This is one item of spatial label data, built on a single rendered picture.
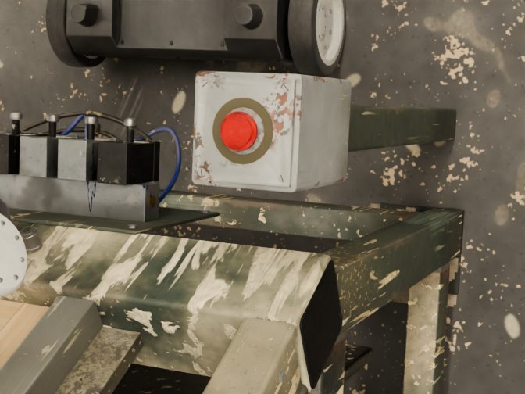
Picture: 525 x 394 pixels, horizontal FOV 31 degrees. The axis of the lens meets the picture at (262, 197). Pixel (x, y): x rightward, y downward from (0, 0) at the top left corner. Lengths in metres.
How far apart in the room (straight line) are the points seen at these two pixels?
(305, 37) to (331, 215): 0.33
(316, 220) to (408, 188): 0.22
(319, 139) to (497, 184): 0.87
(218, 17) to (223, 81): 0.84
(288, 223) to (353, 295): 0.59
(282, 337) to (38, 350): 0.27
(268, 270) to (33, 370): 0.28
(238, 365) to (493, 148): 0.99
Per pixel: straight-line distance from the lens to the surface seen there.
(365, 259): 1.23
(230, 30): 1.77
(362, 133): 1.26
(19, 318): 1.16
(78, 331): 1.09
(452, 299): 1.88
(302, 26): 1.73
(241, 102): 0.97
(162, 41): 1.86
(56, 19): 1.98
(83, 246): 1.19
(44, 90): 2.24
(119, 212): 1.27
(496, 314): 1.87
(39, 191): 1.34
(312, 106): 0.98
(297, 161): 0.95
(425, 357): 1.73
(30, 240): 1.19
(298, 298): 1.02
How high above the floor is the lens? 1.81
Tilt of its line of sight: 67 degrees down
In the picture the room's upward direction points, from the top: 101 degrees counter-clockwise
